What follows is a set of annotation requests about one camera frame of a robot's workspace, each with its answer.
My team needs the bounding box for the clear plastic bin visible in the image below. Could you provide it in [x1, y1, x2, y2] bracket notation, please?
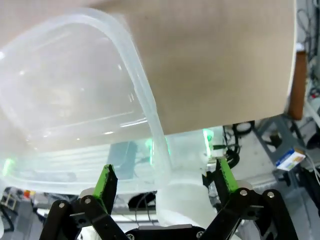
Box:
[0, 7, 174, 196]

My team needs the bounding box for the blue and white carton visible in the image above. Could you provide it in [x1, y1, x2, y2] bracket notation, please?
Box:
[275, 148, 307, 172]

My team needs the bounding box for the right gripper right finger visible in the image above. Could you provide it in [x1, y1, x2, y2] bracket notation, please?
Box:
[202, 157, 300, 240]

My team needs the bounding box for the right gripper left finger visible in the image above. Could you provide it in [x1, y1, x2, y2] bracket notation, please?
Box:
[41, 164, 131, 240]

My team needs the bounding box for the orange wooden table leg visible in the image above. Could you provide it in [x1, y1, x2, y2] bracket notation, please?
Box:
[289, 49, 308, 121]

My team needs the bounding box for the grey metal frame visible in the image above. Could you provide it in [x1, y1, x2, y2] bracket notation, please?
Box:
[254, 115, 307, 163]

